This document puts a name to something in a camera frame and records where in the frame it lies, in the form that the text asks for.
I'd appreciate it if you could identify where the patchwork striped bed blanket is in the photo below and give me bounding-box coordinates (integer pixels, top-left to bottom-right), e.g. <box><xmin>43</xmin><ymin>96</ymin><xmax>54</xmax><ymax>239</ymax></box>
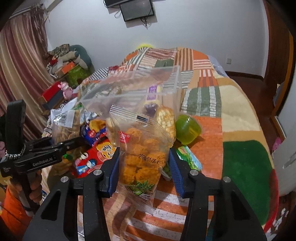
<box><xmin>41</xmin><ymin>47</ymin><xmax>280</xmax><ymax>241</ymax></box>

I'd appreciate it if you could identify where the left hand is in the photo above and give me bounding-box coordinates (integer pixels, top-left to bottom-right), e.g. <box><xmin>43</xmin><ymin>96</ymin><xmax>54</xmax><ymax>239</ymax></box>
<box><xmin>9</xmin><ymin>170</ymin><xmax>43</xmax><ymax>204</ymax></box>

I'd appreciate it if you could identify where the red gift box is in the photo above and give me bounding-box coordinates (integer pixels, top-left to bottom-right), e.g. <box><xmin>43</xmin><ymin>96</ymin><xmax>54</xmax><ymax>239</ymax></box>
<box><xmin>38</xmin><ymin>81</ymin><xmax>61</xmax><ymax>104</ymax></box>

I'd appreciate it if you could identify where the large wall television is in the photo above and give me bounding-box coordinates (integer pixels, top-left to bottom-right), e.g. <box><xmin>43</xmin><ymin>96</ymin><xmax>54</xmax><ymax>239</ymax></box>
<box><xmin>103</xmin><ymin>0</ymin><xmax>129</xmax><ymax>8</ymax></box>

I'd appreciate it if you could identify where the green jelly cup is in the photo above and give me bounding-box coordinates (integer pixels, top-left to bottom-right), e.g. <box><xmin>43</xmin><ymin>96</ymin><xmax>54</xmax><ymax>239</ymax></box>
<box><xmin>176</xmin><ymin>114</ymin><xmax>202</xmax><ymax>145</ymax></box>

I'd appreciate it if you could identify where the clear plastic storage bin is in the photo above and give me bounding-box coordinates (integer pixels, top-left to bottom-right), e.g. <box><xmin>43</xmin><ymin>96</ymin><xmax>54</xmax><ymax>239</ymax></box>
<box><xmin>80</xmin><ymin>66</ymin><xmax>182</xmax><ymax>119</ymax></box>

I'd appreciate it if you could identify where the yellow curved pillow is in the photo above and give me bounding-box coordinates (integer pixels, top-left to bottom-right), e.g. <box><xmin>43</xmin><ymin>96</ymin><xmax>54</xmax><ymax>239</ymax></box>
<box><xmin>137</xmin><ymin>43</ymin><xmax>154</xmax><ymax>49</ymax></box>

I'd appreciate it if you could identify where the green flat snack packet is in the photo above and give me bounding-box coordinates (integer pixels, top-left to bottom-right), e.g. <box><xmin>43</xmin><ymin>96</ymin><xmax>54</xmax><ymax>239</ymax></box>
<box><xmin>162</xmin><ymin>145</ymin><xmax>203</xmax><ymax>181</ymax></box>

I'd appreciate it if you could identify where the small wall monitor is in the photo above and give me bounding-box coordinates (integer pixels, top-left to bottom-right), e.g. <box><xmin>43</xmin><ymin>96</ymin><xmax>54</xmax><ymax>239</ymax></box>
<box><xmin>119</xmin><ymin>0</ymin><xmax>154</xmax><ymax>22</ymax></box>

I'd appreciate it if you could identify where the purple wrapped snack bar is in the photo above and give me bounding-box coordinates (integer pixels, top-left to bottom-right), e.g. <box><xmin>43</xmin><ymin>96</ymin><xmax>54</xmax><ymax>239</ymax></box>
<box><xmin>147</xmin><ymin>85</ymin><xmax>163</xmax><ymax>101</ymax></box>

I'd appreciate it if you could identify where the pink plush toy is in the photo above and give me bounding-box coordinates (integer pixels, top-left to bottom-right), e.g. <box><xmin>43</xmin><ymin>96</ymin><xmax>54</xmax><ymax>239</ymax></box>
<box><xmin>58</xmin><ymin>82</ymin><xmax>73</xmax><ymax>100</ymax></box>

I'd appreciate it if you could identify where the wooden door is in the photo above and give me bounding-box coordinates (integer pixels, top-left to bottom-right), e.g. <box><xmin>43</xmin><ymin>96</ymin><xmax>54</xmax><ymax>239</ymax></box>
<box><xmin>263</xmin><ymin>1</ymin><xmax>295</xmax><ymax>116</ymax></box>

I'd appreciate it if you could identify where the pile of clothes and boxes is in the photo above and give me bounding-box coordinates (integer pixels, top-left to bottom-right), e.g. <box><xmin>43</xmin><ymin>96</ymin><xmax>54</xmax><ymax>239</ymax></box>
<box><xmin>46</xmin><ymin>44</ymin><xmax>93</xmax><ymax>88</ymax></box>

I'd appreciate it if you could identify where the striped red curtain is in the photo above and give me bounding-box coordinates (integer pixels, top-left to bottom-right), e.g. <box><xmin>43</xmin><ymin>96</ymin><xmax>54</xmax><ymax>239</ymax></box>
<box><xmin>1</xmin><ymin>4</ymin><xmax>54</xmax><ymax>140</ymax></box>

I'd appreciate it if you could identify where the red cartoon snack bag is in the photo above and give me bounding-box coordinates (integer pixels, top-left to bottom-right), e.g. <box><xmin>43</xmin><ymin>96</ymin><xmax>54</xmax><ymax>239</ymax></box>
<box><xmin>73</xmin><ymin>138</ymin><xmax>116</xmax><ymax>178</ymax></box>

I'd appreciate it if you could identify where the blue red snack packet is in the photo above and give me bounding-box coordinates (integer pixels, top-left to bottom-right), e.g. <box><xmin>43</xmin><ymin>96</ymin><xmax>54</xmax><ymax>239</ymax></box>
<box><xmin>81</xmin><ymin>119</ymin><xmax>106</xmax><ymax>147</ymax></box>

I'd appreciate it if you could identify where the yellow puffed snack bag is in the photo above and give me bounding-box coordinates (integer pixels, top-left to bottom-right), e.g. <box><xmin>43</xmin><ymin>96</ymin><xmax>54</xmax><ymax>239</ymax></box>
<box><xmin>156</xmin><ymin>106</ymin><xmax>176</xmax><ymax>141</ymax></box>

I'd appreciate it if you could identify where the orange fried snack bag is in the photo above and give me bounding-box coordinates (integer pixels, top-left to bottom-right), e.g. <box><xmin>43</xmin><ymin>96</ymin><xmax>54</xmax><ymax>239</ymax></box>
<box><xmin>109</xmin><ymin>105</ymin><xmax>173</xmax><ymax>206</ymax></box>

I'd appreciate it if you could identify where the white plastic sheet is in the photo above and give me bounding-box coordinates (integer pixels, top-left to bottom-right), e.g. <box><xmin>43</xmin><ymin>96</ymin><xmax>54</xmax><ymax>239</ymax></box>
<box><xmin>49</xmin><ymin>97</ymin><xmax>77</xmax><ymax>121</ymax></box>

